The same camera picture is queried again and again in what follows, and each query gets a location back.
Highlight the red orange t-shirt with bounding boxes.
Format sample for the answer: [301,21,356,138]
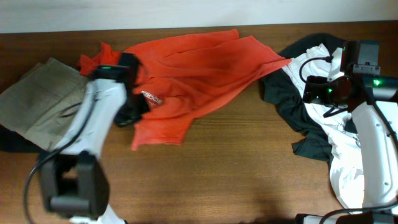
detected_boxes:
[76,29,292,152]

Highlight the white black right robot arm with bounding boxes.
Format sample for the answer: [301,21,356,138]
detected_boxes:
[295,74,397,223]

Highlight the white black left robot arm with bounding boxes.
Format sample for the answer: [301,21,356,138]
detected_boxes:
[37,65,149,223]

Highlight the folded khaki trousers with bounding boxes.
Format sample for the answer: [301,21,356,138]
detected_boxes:
[1,58,88,149]

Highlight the folded black garment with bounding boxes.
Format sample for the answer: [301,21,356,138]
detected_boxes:
[0,126,44,153]

